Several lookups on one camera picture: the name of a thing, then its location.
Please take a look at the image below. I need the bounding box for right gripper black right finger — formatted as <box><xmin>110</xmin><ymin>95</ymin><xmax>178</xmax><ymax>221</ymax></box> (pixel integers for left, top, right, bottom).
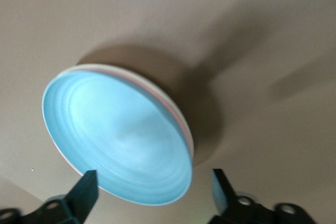
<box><xmin>209</xmin><ymin>168</ymin><xmax>316</xmax><ymax>224</ymax></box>

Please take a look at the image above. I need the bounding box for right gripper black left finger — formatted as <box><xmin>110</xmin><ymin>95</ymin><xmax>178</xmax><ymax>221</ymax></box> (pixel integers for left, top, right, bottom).
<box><xmin>0</xmin><ymin>170</ymin><xmax>100</xmax><ymax>224</ymax></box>

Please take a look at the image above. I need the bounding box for shallow blue bowl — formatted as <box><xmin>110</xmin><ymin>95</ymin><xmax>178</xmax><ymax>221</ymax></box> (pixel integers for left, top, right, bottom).
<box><xmin>41</xmin><ymin>69</ymin><xmax>194</xmax><ymax>206</ymax></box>

